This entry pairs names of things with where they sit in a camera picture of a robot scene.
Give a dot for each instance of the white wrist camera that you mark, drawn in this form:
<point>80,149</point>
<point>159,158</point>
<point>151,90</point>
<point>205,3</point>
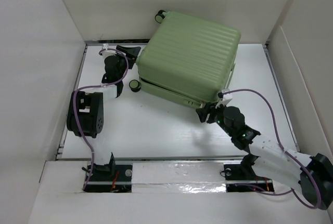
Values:
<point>225,98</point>
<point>106,50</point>

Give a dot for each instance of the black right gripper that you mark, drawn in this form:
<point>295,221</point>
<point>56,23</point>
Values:
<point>203,112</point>

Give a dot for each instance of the green suitcase with blue lining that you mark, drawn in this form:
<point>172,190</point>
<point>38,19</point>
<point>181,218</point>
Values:
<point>188,60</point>

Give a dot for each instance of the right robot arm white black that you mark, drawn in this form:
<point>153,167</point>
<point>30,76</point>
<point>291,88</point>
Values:
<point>309,175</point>

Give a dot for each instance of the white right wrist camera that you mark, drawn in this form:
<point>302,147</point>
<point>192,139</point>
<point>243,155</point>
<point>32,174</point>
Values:
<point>225,98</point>

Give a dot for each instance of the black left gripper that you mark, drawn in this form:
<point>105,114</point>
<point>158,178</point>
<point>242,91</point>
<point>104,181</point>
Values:
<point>131,54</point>

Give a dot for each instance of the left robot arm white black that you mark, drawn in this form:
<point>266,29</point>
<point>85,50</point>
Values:
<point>85,117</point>

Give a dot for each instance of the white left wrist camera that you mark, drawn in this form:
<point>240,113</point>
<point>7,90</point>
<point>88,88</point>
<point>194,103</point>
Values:
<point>106,50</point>

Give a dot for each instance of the metal base rail with foil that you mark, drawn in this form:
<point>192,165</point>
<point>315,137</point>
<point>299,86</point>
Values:
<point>173,177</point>

